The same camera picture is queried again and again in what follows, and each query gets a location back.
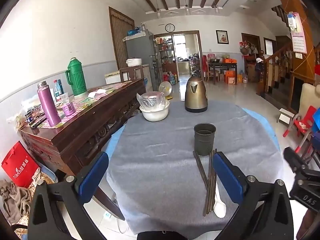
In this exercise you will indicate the person's right forearm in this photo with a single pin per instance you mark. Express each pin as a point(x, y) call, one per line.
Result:
point(308, 226)

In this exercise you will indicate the brown cloth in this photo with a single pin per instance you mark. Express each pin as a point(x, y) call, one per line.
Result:
point(13, 200)

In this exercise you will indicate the red paper bag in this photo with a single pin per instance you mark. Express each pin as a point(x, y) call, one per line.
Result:
point(20, 167)

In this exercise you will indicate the grey refrigerator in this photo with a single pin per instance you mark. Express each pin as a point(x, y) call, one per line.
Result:
point(140, 47)

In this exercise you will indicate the wooden staircase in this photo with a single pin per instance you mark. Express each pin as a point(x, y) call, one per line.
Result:
point(280, 80)

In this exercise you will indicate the blue plastic basin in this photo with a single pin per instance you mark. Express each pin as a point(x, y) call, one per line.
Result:
point(48, 177)

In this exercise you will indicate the blue water jug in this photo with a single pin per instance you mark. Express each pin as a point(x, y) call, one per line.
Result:
point(172, 79)

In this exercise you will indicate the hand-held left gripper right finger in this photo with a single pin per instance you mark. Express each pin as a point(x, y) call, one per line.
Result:
point(227, 180)

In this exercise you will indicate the purple cup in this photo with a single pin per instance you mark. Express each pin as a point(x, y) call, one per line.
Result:
point(68, 109)

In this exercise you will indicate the grey tablecloth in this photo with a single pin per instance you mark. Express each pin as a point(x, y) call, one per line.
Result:
point(162, 167)

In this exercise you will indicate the dark metal utensil holder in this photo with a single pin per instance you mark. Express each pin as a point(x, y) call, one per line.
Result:
point(204, 140)

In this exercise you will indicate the pendant lamp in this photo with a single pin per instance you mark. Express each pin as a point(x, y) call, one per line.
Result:
point(215, 6)
point(158, 11)
point(186, 7)

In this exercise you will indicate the white crumpled cloth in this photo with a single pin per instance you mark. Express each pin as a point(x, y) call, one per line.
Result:
point(97, 93)

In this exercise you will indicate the white carton box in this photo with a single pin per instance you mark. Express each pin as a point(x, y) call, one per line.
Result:
point(112, 78)

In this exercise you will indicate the purple thermos bottle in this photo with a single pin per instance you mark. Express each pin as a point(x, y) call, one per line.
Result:
point(48, 105)

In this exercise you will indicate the brown window blind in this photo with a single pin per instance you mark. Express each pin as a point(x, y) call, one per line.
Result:
point(120, 37)

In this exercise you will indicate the clear plastic cup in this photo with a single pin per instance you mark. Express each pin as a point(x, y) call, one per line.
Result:
point(64, 98)

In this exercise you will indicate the dark chopstick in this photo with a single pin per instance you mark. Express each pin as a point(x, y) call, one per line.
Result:
point(214, 185)
point(211, 187)
point(208, 185)
point(203, 170)
point(200, 168)

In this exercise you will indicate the orange box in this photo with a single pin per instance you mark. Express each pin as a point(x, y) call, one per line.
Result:
point(230, 61)

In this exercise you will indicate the white bowl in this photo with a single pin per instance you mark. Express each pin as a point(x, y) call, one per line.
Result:
point(153, 116)

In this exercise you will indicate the round electric heater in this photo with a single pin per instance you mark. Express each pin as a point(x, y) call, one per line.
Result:
point(165, 88)

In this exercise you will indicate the red-capped plastic bottle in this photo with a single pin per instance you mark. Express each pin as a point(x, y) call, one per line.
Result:
point(55, 87)

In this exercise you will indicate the dark wooden table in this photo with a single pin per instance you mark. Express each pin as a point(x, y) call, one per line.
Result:
point(222, 66)

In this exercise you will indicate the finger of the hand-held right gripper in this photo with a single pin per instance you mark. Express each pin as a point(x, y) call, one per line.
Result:
point(295, 158)

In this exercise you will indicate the blue plastic cover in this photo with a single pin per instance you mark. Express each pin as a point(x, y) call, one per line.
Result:
point(316, 122)

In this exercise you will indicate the small white stool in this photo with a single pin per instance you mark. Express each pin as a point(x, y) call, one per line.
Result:
point(286, 115)

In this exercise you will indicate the white ceramic spoon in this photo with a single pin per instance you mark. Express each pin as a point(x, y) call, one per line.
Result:
point(220, 208)

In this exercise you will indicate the wooden chair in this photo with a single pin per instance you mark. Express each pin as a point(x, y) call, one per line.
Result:
point(123, 73)

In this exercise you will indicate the framed picture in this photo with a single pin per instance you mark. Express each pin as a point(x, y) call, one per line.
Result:
point(222, 37)

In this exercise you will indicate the checkered cloth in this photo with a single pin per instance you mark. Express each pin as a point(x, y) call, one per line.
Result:
point(82, 100)

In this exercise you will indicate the cream armchair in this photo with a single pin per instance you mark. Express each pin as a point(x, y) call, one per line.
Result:
point(306, 97)

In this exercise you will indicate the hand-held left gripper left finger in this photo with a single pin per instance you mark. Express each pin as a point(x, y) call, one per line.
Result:
point(93, 177)

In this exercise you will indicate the wall clock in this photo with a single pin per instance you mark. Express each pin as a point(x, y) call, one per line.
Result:
point(170, 28)

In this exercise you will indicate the bronze electric kettle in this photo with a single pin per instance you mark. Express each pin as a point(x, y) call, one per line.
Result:
point(196, 92)

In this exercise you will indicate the glass shelf with bottles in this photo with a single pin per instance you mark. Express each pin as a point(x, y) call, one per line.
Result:
point(165, 52)

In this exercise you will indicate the red child chair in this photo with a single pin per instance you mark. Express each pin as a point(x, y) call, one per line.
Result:
point(303, 123)

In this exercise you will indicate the wall calendar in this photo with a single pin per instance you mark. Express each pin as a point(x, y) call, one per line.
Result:
point(298, 37)

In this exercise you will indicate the green thermos jug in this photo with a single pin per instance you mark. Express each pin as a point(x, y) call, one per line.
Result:
point(77, 80)

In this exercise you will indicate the stack of orange boxes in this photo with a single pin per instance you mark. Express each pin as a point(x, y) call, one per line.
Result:
point(230, 77)

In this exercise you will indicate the carved wooden sideboard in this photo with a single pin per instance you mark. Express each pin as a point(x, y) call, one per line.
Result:
point(82, 130)

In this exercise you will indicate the wooden pillar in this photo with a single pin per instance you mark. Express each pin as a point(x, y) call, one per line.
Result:
point(295, 0)

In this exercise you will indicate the white rice cooker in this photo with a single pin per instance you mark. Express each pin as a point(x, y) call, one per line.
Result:
point(133, 62)

